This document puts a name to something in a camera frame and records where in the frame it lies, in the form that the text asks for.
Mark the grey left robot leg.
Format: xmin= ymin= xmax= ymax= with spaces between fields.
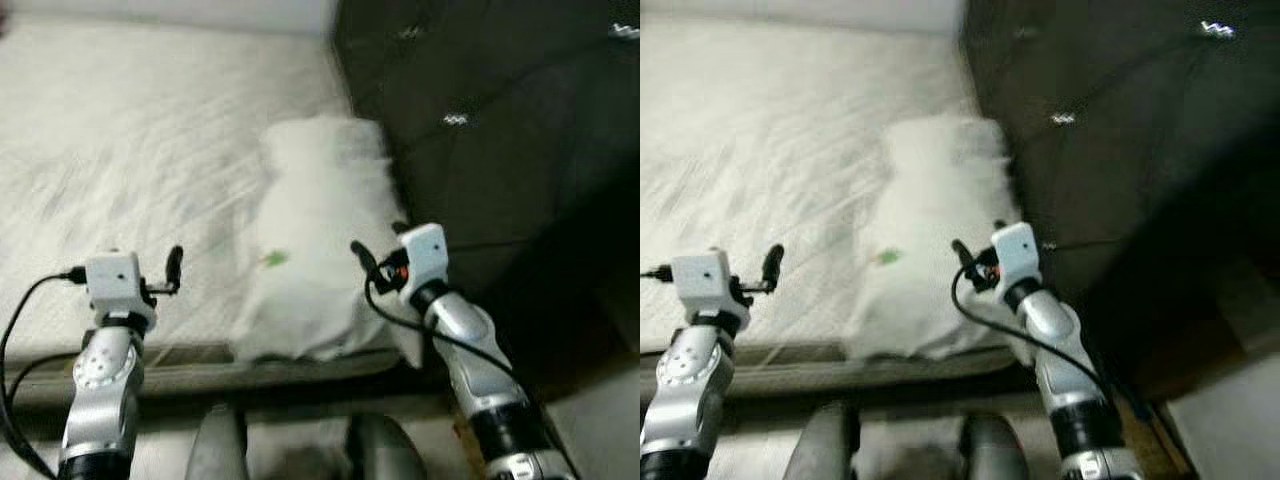
xmin=780 ymin=400 xmax=862 ymax=480
xmin=185 ymin=405 xmax=250 ymax=480

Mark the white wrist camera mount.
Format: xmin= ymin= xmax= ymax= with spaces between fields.
xmin=670 ymin=250 xmax=742 ymax=327
xmin=395 ymin=222 xmax=450 ymax=302
xmin=990 ymin=222 xmax=1044 ymax=292
xmin=85 ymin=250 xmax=159 ymax=330

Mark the grey robot leg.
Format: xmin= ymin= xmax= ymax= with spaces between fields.
xmin=780 ymin=400 xmax=862 ymax=480
xmin=345 ymin=412 xmax=432 ymax=480
xmin=185 ymin=405 xmax=250 ymax=480
xmin=958 ymin=412 xmax=1042 ymax=480

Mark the grey quilted mattress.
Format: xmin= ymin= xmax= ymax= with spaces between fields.
xmin=640 ymin=10 xmax=1023 ymax=398
xmin=0 ymin=15 xmax=401 ymax=403

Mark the grey right robot leg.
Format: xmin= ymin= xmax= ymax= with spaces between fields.
xmin=345 ymin=412 xmax=432 ymax=480
xmin=958 ymin=412 xmax=1042 ymax=480

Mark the white pillow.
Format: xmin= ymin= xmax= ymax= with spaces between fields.
xmin=845 ymin=115 xmax=1032 ymax=367
xmin=232 ymin=115 xmax=422 ymax=367

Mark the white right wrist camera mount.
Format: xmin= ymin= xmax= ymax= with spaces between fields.
xmin=395 ymin=222 xmax=450 ymax=302
xmin=990 ymin=222 xmax=1044 ymax=292

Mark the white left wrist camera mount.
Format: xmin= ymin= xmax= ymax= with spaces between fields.
xmin=670 ymin=250 xmax=742 ymax=327
xmin=85 ymin=250 xmax=159 ymax=330

